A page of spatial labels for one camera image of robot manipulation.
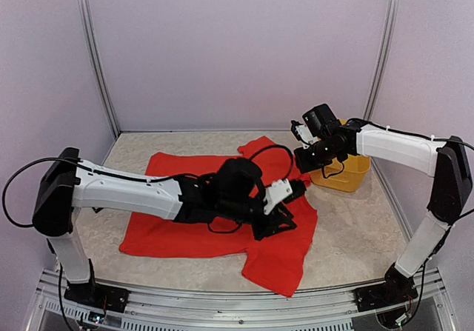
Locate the red t-shirt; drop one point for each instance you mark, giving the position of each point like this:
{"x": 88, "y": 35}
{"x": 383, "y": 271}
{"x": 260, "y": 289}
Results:
{"x": 275, "y": 263}

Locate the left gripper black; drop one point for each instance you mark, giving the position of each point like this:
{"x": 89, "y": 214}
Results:
{"x": 277, "y": 218}

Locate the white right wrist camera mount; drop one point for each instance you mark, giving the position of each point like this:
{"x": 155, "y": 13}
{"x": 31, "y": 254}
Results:
{"x": 302, "y": 134}

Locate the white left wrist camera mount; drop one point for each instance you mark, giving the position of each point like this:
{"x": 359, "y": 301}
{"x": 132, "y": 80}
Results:
{"x": 275, "y": 194}

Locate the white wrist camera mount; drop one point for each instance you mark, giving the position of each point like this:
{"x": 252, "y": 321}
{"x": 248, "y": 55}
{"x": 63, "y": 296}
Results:
{"x": 275, "y": 194}
{"x": 302, "y": 134}

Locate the aluminium front rail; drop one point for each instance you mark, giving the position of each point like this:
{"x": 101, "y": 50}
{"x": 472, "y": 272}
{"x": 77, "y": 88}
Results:
{"x": 153, "y": 308}

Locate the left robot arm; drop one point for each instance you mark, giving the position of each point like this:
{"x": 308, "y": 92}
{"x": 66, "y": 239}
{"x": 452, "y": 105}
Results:
{"x": 236, "y": 192}

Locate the right aluminium corner post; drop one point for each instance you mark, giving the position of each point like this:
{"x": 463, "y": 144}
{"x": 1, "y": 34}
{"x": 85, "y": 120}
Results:
{"x": 382, "y": 58}

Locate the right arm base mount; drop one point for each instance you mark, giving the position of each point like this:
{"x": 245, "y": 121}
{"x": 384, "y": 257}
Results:
{"x": 394, "y": 289}

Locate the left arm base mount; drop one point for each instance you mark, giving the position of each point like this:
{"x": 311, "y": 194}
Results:
{"x": 99, "y": 296}

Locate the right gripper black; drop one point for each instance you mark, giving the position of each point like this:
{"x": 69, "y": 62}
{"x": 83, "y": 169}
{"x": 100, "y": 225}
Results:
{"x": 304, "y": 165}

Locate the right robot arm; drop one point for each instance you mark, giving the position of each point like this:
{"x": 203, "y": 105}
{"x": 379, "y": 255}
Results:
{"x": 325, "y": 138}

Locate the yellow plastic basket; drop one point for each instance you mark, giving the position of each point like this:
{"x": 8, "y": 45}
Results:
{"x": 346, "y": 176}

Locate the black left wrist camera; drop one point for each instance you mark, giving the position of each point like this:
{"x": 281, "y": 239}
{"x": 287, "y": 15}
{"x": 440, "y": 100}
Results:
{"x": 298, "y": 188}

